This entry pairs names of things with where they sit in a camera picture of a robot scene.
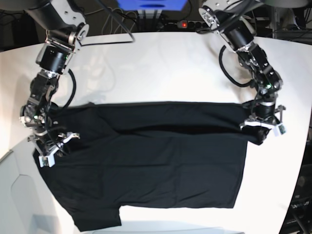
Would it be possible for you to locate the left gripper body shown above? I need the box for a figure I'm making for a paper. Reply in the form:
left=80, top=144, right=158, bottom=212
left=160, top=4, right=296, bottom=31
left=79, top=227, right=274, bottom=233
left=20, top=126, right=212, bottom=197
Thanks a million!
left=239, top=98, right=286, bottom=144

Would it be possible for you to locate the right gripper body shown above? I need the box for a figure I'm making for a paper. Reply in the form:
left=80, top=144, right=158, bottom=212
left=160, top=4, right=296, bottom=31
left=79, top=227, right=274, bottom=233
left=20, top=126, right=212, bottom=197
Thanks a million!
left=19, top=117, right=80, bottom=158

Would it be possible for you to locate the black T-shirt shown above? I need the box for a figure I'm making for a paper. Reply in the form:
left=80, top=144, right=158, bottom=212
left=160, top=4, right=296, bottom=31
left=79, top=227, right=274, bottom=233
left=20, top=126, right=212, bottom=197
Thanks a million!
left=39, top=102, right=269, bottom=232

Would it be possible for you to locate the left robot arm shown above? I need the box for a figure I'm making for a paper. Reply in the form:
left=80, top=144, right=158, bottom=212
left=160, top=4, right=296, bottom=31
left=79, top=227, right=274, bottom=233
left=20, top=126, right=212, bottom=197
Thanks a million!
left=197, top=0, right=286, bottom=144

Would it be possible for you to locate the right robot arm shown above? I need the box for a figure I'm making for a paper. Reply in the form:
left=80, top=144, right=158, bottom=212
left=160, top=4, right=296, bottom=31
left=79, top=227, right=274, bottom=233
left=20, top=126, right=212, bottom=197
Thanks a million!
left=19, top=0, right=89, bottom=164

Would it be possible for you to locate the black power strip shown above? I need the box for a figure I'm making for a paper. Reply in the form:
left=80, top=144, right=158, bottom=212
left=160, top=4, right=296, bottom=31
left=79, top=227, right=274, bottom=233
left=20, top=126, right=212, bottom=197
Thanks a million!
left=168, top=20, right=208, bottom=29

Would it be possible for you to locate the blue box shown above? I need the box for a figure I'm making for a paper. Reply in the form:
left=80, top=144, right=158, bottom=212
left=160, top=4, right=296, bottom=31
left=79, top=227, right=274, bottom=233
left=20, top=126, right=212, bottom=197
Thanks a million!
left=117, top=0, right=187, bottom=11

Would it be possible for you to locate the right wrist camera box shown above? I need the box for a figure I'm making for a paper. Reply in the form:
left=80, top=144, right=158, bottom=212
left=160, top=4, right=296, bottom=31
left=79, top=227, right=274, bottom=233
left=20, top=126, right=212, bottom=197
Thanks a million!
left=39, top=156, right=55, bottom=168

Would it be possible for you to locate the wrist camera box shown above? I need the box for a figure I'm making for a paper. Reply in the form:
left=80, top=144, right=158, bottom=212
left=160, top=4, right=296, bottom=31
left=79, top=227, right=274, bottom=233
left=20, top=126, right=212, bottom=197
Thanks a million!
left=39, top=156, right=55, bottom=168
left=273, top=123, right=286, bottom=137

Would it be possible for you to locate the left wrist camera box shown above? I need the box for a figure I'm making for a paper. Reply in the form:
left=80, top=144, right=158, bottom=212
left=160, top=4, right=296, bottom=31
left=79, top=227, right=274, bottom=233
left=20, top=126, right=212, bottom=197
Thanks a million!
left=273, top=123, right=286, bottom=137

